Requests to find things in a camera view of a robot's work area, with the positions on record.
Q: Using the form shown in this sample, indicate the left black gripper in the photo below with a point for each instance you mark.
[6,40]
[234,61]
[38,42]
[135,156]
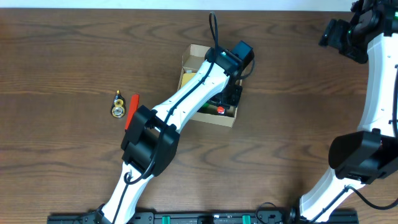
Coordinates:
[232,94]

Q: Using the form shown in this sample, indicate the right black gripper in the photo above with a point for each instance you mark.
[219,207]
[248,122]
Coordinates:
[329,33]

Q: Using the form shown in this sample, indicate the orange lighter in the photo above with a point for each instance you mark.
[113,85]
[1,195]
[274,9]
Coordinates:
[220,110]

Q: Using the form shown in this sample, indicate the yellow sticky note pad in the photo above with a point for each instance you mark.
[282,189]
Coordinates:
[186,77]

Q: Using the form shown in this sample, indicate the cardboard box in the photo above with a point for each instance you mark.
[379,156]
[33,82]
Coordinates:
[192,60]

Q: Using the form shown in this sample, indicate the orange utility knife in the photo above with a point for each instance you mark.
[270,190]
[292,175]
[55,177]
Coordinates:
[134,103]

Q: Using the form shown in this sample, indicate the green tape roll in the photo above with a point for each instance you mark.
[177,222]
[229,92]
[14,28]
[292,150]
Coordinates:
[208,109]

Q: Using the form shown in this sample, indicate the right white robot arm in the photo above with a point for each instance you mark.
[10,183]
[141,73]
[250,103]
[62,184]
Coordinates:
[358,159]

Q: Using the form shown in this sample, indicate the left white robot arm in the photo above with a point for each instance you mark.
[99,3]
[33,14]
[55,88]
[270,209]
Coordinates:
[151,138]

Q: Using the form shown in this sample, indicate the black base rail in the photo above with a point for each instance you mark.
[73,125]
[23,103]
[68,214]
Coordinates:
[270,215]

